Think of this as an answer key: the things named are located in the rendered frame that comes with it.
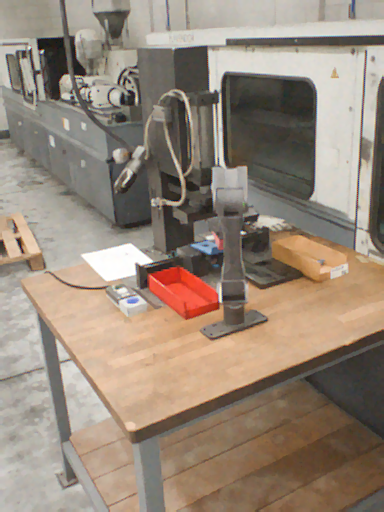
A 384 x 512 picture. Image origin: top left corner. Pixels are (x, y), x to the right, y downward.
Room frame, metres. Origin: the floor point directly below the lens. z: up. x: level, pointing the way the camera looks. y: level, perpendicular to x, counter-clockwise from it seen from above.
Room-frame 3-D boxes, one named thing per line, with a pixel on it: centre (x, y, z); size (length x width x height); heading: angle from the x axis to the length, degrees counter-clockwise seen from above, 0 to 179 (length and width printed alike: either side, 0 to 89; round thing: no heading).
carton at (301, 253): (1.80, -0.42, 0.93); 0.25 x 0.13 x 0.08; 28
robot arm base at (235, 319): (1.41, -0.12, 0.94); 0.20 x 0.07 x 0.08; 118
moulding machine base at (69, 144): (7.49, 1.36, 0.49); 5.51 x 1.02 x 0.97; 25
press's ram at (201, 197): (1.90, -0.02, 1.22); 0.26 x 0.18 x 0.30; 28
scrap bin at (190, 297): (1.60, 0.03, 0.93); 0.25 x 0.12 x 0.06; 28
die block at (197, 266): (1.84, -0.07, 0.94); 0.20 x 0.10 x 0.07; 118
